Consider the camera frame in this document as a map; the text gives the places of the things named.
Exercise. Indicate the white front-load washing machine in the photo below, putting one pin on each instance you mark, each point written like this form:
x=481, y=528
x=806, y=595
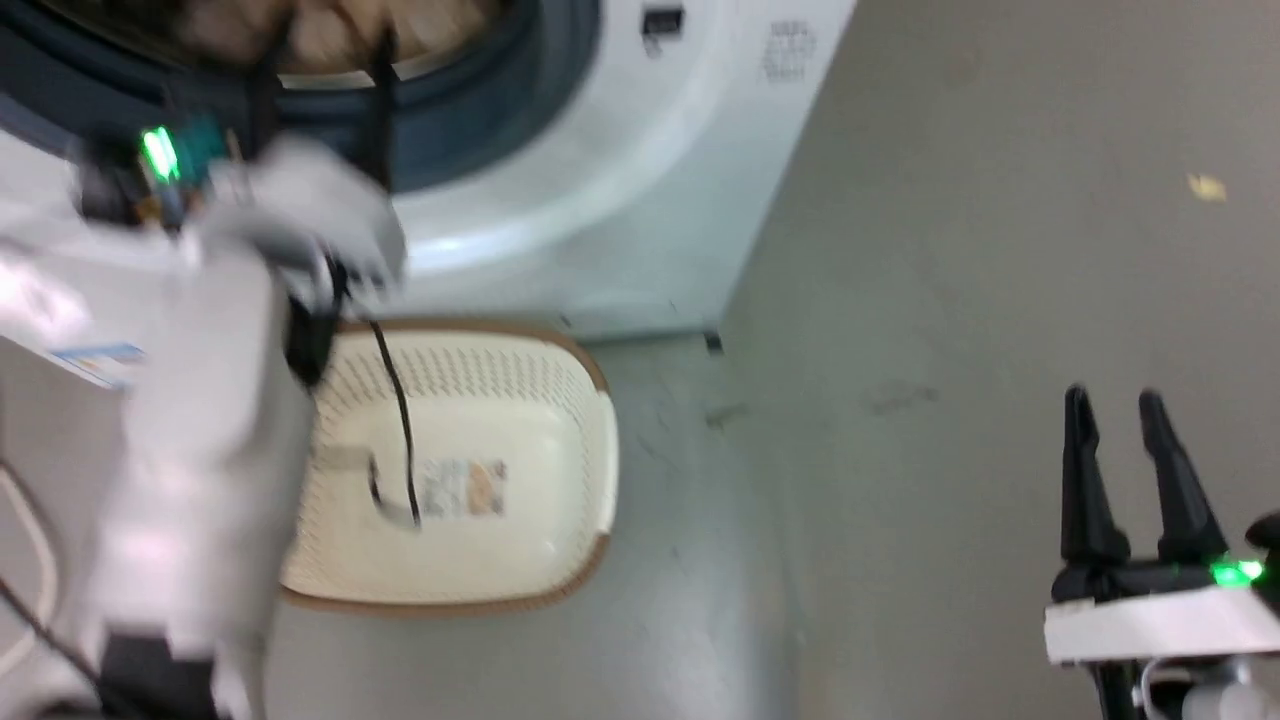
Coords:
x=640, y=200

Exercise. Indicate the small yellow paper scrap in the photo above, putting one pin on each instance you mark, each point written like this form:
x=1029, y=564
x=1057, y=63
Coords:
x=1207, y=187

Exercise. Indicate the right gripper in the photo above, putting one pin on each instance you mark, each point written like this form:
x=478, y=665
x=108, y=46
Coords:
x=1165, y=610

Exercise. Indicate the tan plush laundry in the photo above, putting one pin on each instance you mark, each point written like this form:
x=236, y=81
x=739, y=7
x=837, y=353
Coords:
x=330, y=30

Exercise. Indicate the printed sticker label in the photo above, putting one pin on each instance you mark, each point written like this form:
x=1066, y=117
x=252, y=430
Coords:
x=465, y=488

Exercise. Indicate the cream laundry basket brown rim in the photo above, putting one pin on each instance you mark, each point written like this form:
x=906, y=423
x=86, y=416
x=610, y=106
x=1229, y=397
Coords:
x=520, y=440

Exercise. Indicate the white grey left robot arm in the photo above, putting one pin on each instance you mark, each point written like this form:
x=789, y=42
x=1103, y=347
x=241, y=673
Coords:
x=190, y=450

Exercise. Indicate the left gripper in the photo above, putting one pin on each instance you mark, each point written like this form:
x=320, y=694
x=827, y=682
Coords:
x=310, y=210

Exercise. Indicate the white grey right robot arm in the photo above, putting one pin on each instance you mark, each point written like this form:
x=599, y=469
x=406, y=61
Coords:
x=1200, y=692

